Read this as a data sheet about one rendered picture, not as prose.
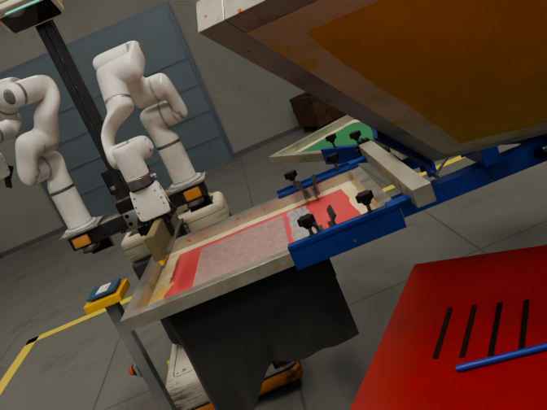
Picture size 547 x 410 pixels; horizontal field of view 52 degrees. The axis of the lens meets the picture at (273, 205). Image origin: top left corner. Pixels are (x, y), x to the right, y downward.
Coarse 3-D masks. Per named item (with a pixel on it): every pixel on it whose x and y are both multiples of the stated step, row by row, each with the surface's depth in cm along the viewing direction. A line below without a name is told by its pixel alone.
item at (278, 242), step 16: (352, 208) 167; (320, 224) 165; (336, 224) 160; (272, 240) 169; (288, 240) 163; (224, 256) 173; (240, 256) 167; (256, 256) 161; (192, 272) 171; (208, 272) 165; (224, 272) 160; (176, 288) 163
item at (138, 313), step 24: (360, 168) 191; (312, 192) 196; (384, 192) 158; (240, 216) 197; (192, 240) 199; (264, 264) 144; (288, 264) 144; (144, 288) 164; (192, 288) 148; (216, 288) 145; (144, 312) 146; (168, 312) 146
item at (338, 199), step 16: (336, 192) 189; (320, 208) 179; (336, 208) 173; (256, 224) 191; (272, 224) 184; (224, 240) 189; (240, 240) 182; (256, 240) 175; (192, 256) 186; (208, 256) 179; (176, 272) 178
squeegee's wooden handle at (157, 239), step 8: (160, 216) 170; (176, 216) 186; (160, 224) 164; (152, 232) 156; (160, 232) 161; (168, 232) 169; (152, 240) 153; (160, 240) 158; (168, 240) 166; (152, 248) 154; (160, 248) 154; (152, 256) 154; (160, 256) 154
